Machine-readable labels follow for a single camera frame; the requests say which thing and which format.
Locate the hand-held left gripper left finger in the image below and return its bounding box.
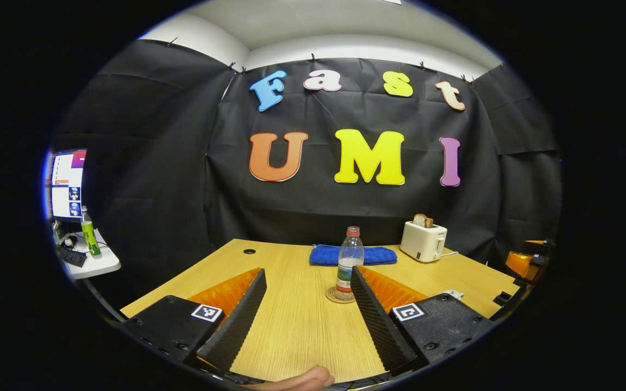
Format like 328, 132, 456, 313
120, 267, 268, 374

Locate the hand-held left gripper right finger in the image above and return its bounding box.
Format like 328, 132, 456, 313
349, 266, 495, 376

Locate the round wooden coaster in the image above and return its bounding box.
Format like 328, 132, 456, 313
325, 286, 357, 304

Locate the clear plastic water bottle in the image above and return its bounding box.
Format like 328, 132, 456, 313
336, 226, 365, 294

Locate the green drink bottle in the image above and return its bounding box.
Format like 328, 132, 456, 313
80, 206, 102, 258

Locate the blue folded towel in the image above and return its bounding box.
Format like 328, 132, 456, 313
309, 244, 398, 267

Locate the white toaster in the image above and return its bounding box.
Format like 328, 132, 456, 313
400, 220, 448, 263

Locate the black keyboard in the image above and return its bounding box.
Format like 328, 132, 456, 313
58, 245, 88, 268

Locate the computer monitor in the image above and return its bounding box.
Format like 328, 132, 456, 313
49, 149, 87, 220

